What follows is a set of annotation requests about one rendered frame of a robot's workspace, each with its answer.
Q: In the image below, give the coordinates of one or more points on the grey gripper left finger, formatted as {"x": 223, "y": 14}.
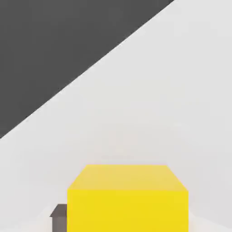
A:
{"x": 59, "y": 220}

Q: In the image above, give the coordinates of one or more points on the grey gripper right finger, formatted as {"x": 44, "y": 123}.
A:
{"x": 195, "y": 226}

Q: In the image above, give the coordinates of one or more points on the small yellow cube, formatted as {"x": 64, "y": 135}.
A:
{"x": 127, "y": 208}

